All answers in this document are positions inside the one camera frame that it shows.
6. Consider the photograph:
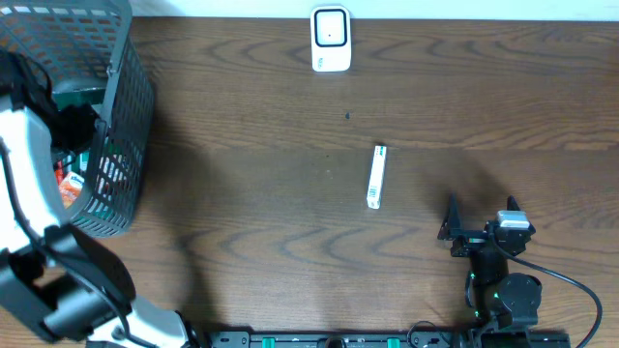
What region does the white slim box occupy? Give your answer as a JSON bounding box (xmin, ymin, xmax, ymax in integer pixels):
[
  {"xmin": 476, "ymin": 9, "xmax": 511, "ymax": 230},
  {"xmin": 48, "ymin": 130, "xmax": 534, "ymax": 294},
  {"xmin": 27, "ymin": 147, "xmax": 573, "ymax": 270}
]
[{"xmin": 366, "ymin": 145, "xmax": 387, "ymax": 210}]

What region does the orange tissue pack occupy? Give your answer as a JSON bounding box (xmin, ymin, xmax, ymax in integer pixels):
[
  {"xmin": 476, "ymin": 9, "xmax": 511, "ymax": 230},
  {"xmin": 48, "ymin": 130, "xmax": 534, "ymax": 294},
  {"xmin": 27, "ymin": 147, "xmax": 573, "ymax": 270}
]
[{"xmin": 58, "ymin": 171, "xmax": 85, "ymax": 208}]

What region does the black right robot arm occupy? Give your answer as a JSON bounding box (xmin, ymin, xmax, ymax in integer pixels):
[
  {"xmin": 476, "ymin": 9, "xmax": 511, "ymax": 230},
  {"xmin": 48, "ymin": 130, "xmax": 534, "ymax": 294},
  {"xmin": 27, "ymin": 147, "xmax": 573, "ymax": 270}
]
[{"xmin": 437, "ymin": 196, "xmax": 542, "ymax": 331}]

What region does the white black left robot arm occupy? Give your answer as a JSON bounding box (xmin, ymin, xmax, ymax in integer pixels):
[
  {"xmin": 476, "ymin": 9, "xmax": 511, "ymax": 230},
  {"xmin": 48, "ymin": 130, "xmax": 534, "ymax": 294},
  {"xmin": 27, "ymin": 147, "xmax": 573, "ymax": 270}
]
[{"xmin": 1, "ymin": 50, "xmax": 206, "ymax": 347}]

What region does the green white gloves package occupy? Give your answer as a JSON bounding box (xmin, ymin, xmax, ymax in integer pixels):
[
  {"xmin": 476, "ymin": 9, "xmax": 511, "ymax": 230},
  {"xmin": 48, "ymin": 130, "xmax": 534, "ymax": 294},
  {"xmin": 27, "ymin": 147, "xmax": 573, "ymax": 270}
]
[{"xmin": 51, "ymin": 89, "xmax": 107, "ymax": 176}]

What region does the grey plastic mesh basket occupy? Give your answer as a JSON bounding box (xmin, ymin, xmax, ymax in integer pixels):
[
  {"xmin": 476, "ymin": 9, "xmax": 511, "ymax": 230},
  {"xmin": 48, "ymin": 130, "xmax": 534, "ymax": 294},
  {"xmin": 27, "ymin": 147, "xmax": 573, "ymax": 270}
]
[{"xmin": 1, "ymin": 0, "xmax": 155, "ymax": 238}]

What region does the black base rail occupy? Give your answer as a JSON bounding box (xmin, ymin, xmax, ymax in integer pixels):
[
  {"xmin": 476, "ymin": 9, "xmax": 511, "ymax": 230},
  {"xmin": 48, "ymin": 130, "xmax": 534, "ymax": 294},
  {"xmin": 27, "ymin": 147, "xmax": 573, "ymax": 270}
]
[{"xmin": 207, "ymin": 330, "xmax": 572, "ymax": 348}]

